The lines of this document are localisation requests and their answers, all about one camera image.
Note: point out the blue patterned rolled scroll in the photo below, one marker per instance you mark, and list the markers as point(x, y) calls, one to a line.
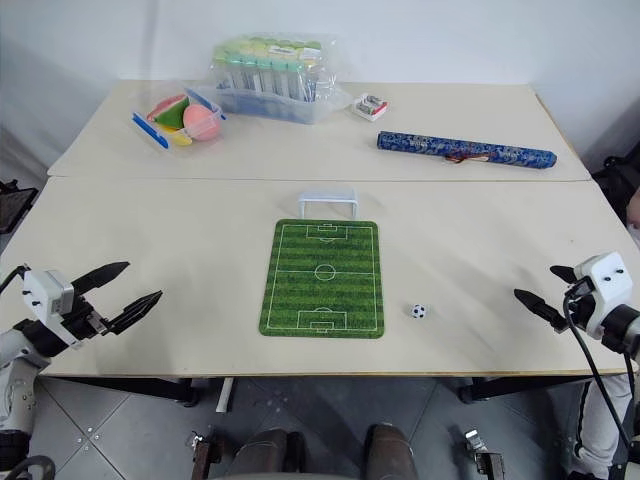
point(465, 149)

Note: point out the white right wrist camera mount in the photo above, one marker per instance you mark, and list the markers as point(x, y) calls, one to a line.
point(607, 285)

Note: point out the white table leg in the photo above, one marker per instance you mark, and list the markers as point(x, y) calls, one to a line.
point(226, 395)

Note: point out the red green toy watermelon slice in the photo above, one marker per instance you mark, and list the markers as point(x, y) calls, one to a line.
point(167, 111)

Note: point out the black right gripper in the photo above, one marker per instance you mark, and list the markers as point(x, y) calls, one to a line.
point(580, 305)

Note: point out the black folded stand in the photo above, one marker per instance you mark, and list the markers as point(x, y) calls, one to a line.
point(15, 205)

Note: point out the small white battery box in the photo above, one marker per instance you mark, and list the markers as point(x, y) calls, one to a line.
point(371, 106)

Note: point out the person bare forearm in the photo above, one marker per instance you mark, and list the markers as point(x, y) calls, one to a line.
point(635, 215)

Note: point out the pink toy peach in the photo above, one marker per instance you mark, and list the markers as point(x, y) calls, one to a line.
point(201, 124)

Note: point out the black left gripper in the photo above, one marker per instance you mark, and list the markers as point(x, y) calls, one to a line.
point(85, 320)

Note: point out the black table frame leg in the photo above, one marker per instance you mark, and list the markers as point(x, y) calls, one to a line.
point(125, 387)
point(520, 387)

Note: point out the bagged rack of capped tubes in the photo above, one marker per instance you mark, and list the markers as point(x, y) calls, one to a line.
point(270, 65)

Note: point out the green soccer field mat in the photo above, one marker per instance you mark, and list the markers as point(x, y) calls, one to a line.
point(322, 280)

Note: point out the clear box with blue clips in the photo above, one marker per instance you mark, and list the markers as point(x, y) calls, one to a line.
point(150, 127)

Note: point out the yellow toy fruit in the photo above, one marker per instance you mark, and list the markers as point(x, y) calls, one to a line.
point(181, 140)

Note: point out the dark rounded shape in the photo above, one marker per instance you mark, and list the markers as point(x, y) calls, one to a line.
point(267, 455)
point(390, 452)

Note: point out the black chair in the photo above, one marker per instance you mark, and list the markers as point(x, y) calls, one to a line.
point(617, 185)

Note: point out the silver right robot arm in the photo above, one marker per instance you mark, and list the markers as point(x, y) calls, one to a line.
point(622, 330)

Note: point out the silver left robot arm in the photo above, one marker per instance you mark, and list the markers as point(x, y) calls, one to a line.
point(15, 345)

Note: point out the metal bracket with rusty bar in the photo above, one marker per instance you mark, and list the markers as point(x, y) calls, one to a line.
point(202, 455)
point(485, 452)

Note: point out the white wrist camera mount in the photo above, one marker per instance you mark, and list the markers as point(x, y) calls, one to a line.
point(47, 295)
point(607, 285)

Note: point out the person leg in white trousers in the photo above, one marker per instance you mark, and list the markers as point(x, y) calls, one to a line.
point(600, 420)

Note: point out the small soccer ball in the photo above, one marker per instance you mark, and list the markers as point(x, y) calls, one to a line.
point(420, 311)

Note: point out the clear plastic storage bin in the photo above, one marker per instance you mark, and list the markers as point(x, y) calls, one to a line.
point(270, 107)

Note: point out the small white toy goal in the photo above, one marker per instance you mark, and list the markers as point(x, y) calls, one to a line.
point(327, 196)

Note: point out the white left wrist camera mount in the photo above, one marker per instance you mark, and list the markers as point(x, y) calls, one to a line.
point(47, 295)

